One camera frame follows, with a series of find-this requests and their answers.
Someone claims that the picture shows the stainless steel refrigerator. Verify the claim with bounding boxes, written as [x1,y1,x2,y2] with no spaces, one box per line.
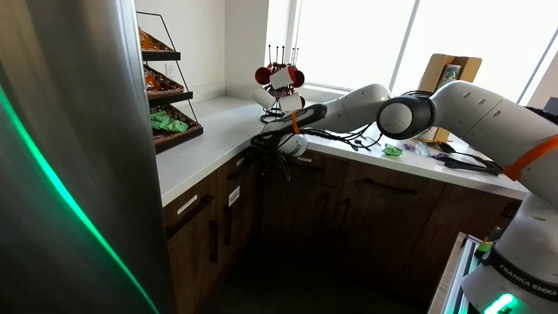
[0,0,180,314]

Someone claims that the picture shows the black wire mug stand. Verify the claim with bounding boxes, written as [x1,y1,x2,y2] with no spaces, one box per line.
[258,44,295,126]

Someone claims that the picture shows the orange snack packets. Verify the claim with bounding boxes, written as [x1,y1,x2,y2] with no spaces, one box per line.
[138,30,175,54]

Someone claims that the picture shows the wooden robot cart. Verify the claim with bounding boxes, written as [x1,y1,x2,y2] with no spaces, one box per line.
[426,230,487,314]

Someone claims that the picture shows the clear plastic zip bag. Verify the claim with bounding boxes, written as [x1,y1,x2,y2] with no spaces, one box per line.
[403,138,435,157]

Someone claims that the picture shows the white mug red inside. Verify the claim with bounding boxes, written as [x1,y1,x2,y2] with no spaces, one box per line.
[278,92,306,113]
[253,64,274,87]
[269,66,295,91]
[252,85,278,110]
[288,64,307,89]

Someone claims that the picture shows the wooden board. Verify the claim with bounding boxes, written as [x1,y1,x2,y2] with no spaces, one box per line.
[417,52,485,145]

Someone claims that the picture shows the green snack packet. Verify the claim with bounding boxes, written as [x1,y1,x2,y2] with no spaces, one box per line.
[382,143,405,159]

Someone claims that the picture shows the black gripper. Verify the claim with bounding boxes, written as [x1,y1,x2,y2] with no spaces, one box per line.
[257,129,293,181]

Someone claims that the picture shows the black cable bundle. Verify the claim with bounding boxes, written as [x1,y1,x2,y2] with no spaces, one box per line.
[299,124,386,153]

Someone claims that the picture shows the wooden base cabinet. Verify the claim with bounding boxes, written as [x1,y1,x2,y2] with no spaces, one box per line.
[161,146,264,314]
[258,146,525,310]

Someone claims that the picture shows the black plastic utensil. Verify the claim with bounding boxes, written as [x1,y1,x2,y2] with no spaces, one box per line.
[433,139,468,157]

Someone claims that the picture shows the black cabinet door handle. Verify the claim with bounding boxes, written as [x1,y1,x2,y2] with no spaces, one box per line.
[222,206,234,246]
[208,220,220,263]

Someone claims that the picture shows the black plastic knife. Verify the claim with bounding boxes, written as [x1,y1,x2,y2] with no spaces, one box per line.
[443,152,504,176]

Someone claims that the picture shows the green snack packets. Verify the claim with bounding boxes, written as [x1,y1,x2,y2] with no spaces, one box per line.
[149,110,192,136]

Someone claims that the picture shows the red snack packets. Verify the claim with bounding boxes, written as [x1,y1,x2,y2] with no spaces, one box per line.
[145,68,177,92]

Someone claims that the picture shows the wide orange strap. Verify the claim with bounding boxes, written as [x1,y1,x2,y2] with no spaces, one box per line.
[503,134,558,181]

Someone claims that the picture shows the tiered wire snack rack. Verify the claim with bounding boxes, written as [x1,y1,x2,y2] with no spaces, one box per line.
[136,9,206,155]

